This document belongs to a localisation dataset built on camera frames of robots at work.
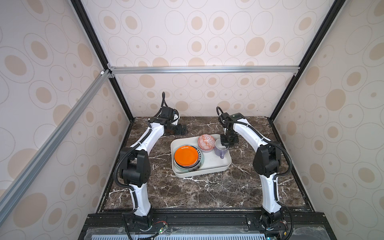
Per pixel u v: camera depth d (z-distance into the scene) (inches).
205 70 35.5
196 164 36.0
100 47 32.0
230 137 29.4
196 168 35.4
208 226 28.8
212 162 38.0
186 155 43.0
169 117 29.5
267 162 22.1
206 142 39.4
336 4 26.6
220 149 34.3
